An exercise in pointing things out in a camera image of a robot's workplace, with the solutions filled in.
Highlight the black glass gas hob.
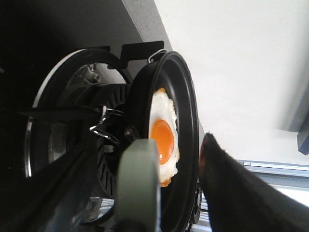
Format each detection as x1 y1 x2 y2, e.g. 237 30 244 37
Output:
0 0 136 232

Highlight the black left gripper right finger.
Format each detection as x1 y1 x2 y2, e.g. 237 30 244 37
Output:
199 133 309 232

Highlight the black frying pan green handle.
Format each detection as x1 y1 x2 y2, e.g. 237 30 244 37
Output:
115 52 199 232

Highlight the fried egg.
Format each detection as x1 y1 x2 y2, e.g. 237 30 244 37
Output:
149 88 180 187

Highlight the left black gas burner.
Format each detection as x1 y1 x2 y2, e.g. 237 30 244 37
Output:
80 84 130 199

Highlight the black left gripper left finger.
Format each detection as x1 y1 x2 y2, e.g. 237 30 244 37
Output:
0 136 97 232

